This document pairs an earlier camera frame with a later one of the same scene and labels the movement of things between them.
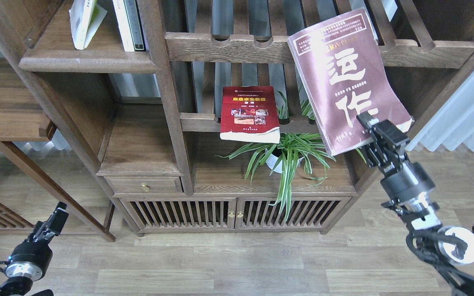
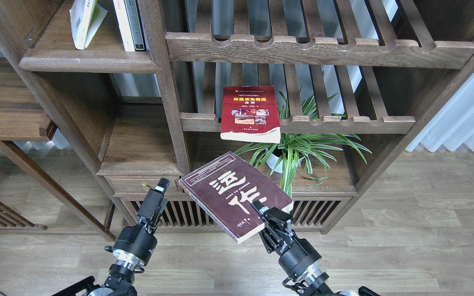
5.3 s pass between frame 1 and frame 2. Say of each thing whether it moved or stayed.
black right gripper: moved
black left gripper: moved
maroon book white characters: moved
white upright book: stayed
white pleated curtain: stayed
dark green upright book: stayed
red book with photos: stayed
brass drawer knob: stayed
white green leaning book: stayed
